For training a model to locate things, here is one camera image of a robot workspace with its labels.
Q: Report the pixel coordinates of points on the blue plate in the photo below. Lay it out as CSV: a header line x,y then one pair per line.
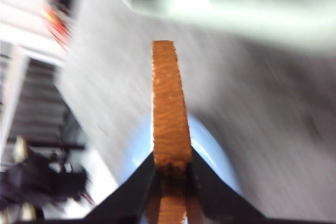
x,y
201,140

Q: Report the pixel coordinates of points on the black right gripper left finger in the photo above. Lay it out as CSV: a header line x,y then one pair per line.
x,y
128,203

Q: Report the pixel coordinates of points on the dark equipment beside table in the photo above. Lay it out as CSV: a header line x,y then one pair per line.
x,y
32,182

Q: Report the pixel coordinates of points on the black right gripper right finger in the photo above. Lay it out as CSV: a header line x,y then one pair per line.
x,y
211,200

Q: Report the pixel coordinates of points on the bread slice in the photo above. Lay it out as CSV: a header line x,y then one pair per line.
x,y
172,148

